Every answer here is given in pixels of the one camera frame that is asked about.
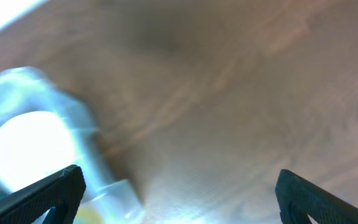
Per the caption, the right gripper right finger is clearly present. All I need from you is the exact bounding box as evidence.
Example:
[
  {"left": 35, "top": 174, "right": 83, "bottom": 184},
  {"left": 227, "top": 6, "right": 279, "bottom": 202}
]
[{"left": 275, "top": 169, "right": 358, "bottom": 224}]

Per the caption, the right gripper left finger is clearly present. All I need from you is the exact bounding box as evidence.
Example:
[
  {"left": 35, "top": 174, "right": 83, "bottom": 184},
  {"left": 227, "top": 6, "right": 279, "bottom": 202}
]
[{"left": 0, "top": 165, "right": 86, "bottom": 224}]

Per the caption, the white small bowl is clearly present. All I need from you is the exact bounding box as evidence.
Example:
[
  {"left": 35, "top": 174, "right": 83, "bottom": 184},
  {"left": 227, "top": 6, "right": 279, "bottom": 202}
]
[{"left": 0, "top": 111, "right": 76, "bottom": 193}]

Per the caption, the clear plastic storage container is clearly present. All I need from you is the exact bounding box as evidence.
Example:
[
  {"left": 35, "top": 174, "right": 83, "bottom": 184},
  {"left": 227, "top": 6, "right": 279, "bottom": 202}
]
[{"left": 0, "top": 67, "right": 144, "bottom": 223}]

